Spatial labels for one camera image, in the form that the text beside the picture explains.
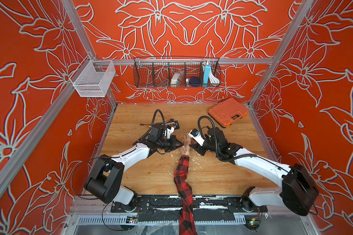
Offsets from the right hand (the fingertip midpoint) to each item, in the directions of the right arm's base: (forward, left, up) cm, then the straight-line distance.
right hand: (189, 141), depth 80 cm
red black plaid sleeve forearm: (-36, +2, -13) cm, 38 cm away
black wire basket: (+47, +21, +15) cm, 54 cm away
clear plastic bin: (+37, +63, +17) cm, 75 cm away
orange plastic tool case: (+33, -31, -10) cm, 46 cm away
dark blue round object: (+38, -4, +13) cm, 40 cm away
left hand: (-1, +3, -1) cm, 3 cm away
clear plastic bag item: (+37, +7, +17) cm, 41 cm away
